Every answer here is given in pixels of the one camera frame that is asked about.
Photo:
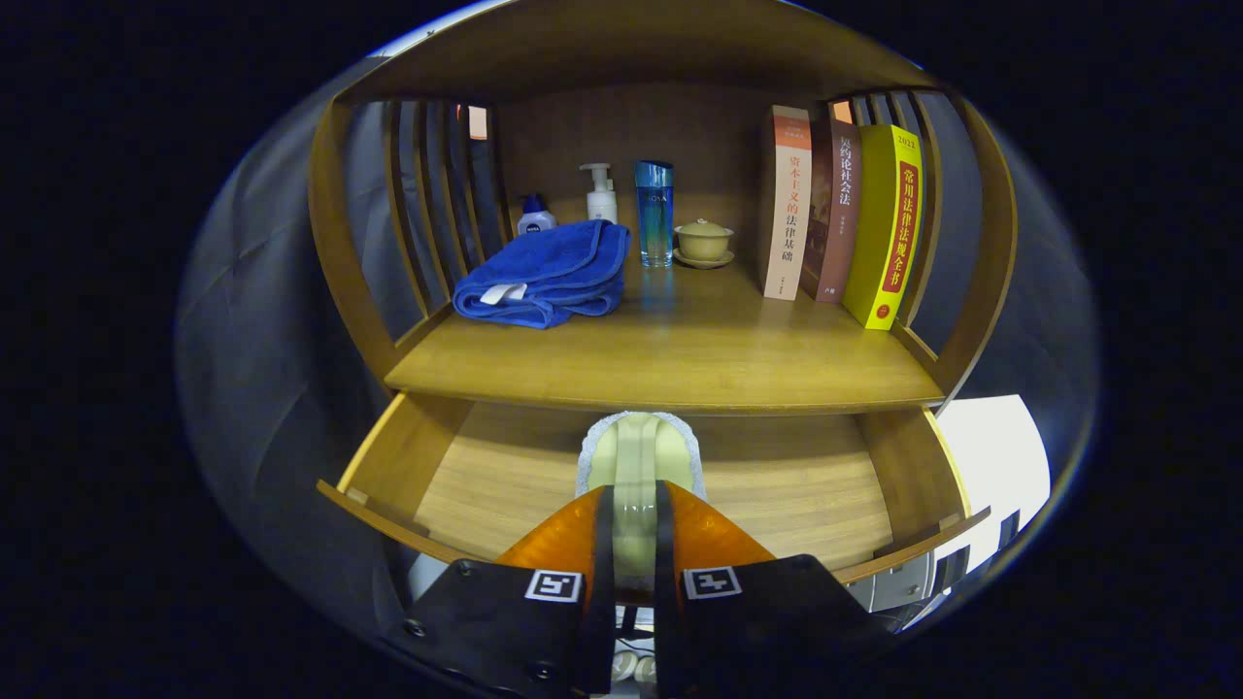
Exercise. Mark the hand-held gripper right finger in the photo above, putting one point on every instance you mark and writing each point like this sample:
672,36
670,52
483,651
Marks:
665,582

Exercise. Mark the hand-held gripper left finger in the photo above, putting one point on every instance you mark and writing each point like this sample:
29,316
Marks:
604,582

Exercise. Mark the wooden drawer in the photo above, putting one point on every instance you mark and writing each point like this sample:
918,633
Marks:
777,485

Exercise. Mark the wooden countertop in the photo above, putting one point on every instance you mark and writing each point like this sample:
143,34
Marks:
680,340

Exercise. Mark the white side cabinet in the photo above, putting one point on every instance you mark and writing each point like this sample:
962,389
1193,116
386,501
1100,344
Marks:
1000,456

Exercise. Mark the wooden cabinet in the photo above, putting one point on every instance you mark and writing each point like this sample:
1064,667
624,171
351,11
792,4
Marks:
631,49

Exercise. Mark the blue folded towel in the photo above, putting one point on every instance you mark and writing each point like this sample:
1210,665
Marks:
554,267

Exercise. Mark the yellow lidded teacup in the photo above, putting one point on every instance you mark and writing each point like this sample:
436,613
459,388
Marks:
703,241

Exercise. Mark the tall blue glass bottle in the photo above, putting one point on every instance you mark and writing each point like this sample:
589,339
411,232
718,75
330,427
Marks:
654,218

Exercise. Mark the small blue-capped white bottle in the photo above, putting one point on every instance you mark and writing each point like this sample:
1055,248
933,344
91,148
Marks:
534,221

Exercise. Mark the white pump bottle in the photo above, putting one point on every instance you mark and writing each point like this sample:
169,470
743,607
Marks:
602,204

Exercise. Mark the orange and white book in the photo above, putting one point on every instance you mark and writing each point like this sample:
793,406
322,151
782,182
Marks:
789,214

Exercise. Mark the brown book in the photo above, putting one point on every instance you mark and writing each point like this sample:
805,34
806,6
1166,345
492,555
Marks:
833,214

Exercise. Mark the yellow book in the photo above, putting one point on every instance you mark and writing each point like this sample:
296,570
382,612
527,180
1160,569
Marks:
886,233

